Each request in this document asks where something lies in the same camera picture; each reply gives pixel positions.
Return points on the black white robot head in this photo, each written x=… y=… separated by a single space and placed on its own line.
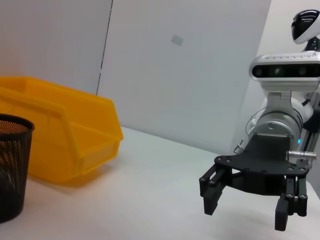
x=305 y=27

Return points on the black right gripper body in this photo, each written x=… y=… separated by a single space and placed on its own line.
x=265 y=165

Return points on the small grey wall sticker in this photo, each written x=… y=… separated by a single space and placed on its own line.
x=177 y=40

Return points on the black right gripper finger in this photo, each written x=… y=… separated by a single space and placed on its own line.
x=212 y=190
x=295 y=200

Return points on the yellow plastic bin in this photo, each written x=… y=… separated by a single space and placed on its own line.
x=62 y=130

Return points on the black mesh pen holder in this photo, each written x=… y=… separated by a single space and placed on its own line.
x=12 y=170

